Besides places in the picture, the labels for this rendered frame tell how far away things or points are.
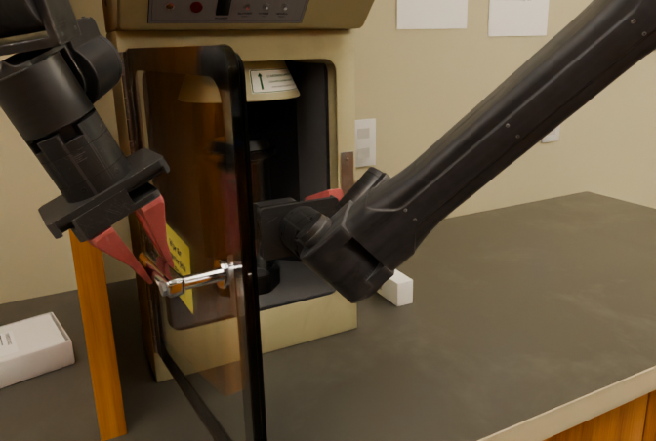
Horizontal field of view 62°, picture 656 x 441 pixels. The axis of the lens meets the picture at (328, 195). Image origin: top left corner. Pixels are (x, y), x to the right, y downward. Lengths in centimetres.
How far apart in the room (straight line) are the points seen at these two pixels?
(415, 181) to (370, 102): 88
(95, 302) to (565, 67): 53
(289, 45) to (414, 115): 69
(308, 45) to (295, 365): 46
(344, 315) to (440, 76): 75
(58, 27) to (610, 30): 38
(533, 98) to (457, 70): 104
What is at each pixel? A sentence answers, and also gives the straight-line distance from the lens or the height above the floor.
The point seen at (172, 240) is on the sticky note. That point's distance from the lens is 61.
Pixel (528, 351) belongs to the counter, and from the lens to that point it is 90.
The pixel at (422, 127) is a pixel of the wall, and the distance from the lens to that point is 143.
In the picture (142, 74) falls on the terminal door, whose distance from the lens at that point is 63.
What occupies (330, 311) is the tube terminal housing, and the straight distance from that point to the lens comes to 89.
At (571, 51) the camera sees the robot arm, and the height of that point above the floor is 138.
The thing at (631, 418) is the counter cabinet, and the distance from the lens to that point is 101.
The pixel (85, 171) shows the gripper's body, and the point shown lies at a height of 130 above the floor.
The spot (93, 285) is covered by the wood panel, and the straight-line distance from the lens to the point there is 67.
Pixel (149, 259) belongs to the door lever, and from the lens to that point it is 52.
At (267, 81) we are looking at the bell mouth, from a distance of 78.
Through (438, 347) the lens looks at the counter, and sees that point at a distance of 89.
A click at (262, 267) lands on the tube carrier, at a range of 86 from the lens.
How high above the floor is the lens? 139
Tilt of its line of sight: 15 degrees down
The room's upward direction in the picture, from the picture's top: 1 degrees counter-clockwise
